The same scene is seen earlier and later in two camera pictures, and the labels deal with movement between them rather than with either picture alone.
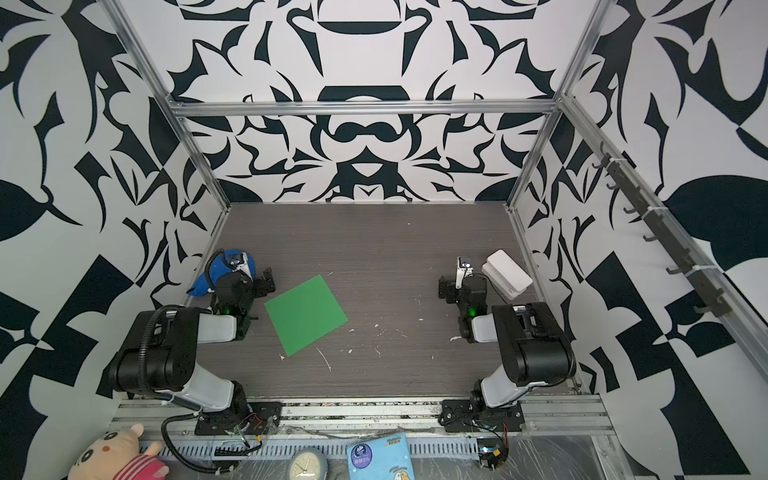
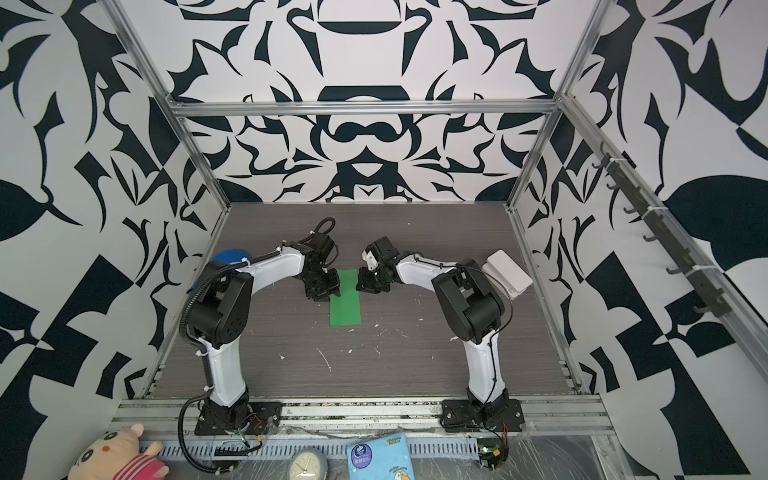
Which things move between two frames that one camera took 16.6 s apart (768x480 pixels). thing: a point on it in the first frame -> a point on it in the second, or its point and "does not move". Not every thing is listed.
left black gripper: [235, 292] -> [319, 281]
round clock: [308, 464] does not move
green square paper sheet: [305, 313] -> [346, 308]
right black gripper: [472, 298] -> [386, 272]
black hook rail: [716, 303] does not move
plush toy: [119, 455] does not move
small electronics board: [492, 452] does not move
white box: [509, 278] does not move
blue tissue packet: [383, 458] does not move
